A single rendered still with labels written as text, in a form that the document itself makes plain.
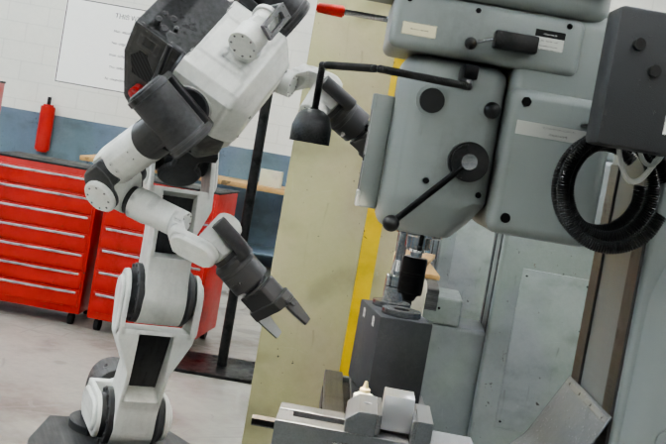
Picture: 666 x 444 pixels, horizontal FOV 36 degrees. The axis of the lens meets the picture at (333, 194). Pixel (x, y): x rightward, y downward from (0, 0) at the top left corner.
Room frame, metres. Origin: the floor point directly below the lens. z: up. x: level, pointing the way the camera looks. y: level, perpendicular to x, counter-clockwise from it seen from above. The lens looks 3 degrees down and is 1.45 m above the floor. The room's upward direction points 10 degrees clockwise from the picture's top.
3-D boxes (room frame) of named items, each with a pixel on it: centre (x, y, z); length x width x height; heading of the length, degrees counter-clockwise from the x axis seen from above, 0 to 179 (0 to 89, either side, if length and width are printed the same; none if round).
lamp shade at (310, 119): (1.84, 0.06, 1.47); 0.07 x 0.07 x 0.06
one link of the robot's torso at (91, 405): (2.61, 0.43, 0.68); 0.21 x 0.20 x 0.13; 22
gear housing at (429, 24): (1.92, -0.21, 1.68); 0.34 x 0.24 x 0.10; 90
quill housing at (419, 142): (1.92, -0.18, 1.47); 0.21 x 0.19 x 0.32; 0
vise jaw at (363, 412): (1.77, -0.12, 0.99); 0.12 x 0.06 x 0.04; 178
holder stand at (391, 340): (2.36, -0.19, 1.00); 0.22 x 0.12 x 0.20; 10
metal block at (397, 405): (1.77, -0.17, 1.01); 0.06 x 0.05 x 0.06; 178
